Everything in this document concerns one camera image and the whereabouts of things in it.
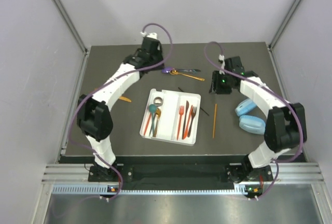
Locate white divided utensil tray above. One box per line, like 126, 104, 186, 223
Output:
140, 89, 201, 146

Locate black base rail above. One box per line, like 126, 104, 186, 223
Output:
59, 153, 307, 191

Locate teal plastic spoon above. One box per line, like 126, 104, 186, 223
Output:
149, 104, 158, 134

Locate iridescent purple spoon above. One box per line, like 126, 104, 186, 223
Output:
161, 67, 175, 74

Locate orange plastic spoon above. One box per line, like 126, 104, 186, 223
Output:
143, 113, 152, 136

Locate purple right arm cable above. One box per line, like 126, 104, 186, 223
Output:
204, 41, 305, 200

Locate orange plastic fork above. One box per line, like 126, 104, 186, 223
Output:
177, 105, 184, 139

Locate light blue headphones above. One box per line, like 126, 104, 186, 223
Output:
234, 99, 266, 135

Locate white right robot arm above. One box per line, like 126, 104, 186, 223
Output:
209, 55, 307, 180

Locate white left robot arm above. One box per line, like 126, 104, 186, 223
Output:
77, 33, 163, 181

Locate silver metal spoon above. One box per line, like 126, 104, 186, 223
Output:
153, 97, 163, 107

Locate gold metal knife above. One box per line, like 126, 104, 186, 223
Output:
93, 87, 132, 103

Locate grey cable duct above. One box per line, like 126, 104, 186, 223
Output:
52, 184, 259, 196

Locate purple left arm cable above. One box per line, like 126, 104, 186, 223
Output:
67, 23, 173, 200

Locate gold thin utensil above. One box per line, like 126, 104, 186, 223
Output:
170, 70, 205, 81

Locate gold metal spoon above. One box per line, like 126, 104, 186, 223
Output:
153, 108, 161, 137

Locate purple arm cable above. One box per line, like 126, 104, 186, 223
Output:
67, 23, 173, 200
204, 41, 305, 200

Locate orange plastic knife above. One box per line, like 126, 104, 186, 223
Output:
182, 105, 193, 139

